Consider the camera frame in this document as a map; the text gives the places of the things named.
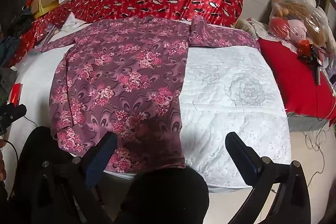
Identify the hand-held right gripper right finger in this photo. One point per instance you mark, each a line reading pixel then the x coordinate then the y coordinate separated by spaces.
pixel 248 161

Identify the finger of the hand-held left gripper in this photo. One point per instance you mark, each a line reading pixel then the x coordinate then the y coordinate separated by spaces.
pixel 4 128
pixel 14 111

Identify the grey cloth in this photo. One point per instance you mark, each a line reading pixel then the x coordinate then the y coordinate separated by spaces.
pixel 6 82

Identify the purple floral shirt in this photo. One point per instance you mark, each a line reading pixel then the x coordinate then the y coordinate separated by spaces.
pixel 118 77

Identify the red cushion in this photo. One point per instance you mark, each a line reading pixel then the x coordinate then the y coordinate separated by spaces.
pixel 288 74

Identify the orange and black tool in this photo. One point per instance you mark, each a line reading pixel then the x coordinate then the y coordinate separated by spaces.
pixel 305 47

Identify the cream patterned cloth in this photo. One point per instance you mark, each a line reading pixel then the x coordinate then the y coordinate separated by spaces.
pixel 249 27

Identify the plastic bag of plush toys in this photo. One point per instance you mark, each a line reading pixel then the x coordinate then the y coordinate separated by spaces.
pixel 296 19

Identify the white quilted bed cover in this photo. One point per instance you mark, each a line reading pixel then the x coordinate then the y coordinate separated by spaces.
pixel 236 108

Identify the person's black pants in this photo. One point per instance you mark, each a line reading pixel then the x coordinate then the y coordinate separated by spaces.
pixel 162 195

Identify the white paper sheet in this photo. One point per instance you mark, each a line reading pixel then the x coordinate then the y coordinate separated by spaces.
pixel 72 24

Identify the red packet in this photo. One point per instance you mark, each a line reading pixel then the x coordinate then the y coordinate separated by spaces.
pixel 15 94

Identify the cardboard box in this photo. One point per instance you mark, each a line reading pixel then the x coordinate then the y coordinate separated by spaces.
pixel 44 1

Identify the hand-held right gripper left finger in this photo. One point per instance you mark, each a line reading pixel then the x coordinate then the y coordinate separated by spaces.
pixel 101 158

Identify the dark cloth heap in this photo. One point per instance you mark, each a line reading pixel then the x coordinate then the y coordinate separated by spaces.
pixel 13 45

